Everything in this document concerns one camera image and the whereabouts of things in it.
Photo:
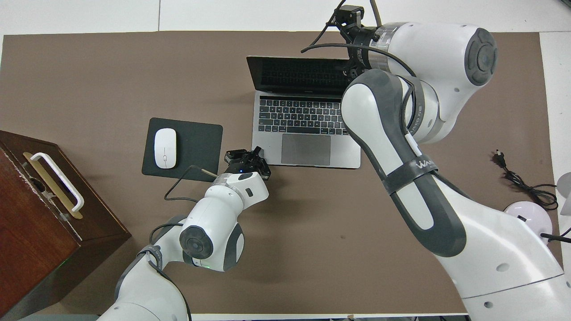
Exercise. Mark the black mouse pad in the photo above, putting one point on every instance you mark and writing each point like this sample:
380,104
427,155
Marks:
196,147

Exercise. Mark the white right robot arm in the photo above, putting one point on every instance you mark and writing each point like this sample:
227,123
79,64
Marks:
446,58

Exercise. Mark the dark brown wooden box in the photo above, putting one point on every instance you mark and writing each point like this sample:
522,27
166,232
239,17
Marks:
31,240

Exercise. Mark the white desk lamp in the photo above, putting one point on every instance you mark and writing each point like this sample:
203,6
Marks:
528,218

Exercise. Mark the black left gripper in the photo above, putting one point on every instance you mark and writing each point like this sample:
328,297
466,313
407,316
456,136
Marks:
247,166

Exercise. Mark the silver apple laptop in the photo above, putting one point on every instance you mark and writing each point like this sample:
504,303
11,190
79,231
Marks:
305,149

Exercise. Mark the brown table mat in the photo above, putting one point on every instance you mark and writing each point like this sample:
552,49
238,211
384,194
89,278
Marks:
89,80

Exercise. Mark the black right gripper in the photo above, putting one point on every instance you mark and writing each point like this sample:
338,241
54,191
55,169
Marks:
366,49

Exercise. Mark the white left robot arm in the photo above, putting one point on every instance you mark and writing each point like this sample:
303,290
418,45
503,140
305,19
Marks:
214,223

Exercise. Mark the white computer mouse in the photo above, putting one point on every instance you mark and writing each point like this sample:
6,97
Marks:
165,148

